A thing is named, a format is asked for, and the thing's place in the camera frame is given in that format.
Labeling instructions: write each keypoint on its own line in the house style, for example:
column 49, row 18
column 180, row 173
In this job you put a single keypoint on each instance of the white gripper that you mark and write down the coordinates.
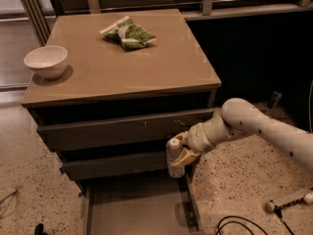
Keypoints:
column 197, row 139

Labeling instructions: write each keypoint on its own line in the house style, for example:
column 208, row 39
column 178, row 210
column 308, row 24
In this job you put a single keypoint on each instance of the clear plastic water bottle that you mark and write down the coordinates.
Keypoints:
column 173, row 151

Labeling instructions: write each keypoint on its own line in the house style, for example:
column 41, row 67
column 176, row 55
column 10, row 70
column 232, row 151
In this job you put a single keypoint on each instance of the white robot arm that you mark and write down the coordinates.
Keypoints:
column 239, row 118

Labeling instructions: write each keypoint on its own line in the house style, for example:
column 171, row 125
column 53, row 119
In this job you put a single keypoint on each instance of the top grey drawer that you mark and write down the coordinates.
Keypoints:
column 117, row 131

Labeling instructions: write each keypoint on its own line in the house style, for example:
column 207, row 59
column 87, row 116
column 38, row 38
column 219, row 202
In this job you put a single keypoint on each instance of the middle grey drawer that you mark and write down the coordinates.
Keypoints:
column 97, row 163

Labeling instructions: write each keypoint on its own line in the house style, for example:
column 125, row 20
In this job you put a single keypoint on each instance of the open bottom grey drawer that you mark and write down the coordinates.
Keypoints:
column 147, row 203

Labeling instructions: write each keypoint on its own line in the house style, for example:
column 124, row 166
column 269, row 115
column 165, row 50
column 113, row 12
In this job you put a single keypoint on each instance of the grey drawer cabinet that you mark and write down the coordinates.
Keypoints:
column 102, row 81

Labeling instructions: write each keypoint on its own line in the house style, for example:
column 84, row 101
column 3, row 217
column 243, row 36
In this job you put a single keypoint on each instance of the white power strip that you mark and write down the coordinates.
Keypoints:
column 303, row 195

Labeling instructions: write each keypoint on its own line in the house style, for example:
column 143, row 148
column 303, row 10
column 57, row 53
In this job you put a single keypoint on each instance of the green snack bag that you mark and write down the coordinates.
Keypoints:
column 129, row 35

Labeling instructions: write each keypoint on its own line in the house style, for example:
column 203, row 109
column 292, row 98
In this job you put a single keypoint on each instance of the white ceramic bowl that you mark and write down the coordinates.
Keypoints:
column 48, row 62

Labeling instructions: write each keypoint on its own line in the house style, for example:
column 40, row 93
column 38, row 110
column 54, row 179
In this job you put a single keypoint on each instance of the black object bottom left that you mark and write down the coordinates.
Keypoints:
column 39, row 229

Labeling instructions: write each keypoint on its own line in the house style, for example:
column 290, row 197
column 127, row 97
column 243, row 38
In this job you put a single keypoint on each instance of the grey rod on floor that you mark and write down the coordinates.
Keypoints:
column 3, row 199

